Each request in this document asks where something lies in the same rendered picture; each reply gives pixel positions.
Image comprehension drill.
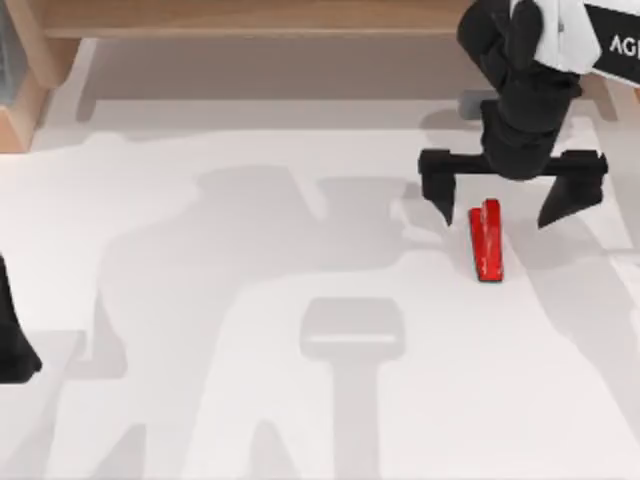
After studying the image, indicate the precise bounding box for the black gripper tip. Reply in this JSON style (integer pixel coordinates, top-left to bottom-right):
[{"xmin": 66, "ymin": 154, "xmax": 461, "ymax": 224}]
[{"xmin": 0, "ymin": 256, "xmax": 44, "ymax": 386}]

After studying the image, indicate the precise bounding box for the wooden cupboard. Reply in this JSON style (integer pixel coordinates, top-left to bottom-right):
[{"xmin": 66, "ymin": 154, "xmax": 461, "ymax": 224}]
[{"xmin": 0, "ymin": 0, "xmax": 640, "ymax": 155}]

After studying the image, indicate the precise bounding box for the pale grey rounded box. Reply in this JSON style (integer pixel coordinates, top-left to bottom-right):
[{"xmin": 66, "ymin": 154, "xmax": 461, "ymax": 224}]
[{"xmin": 458, "ymin": 89, "xmax": 501, "ymax": 121}]

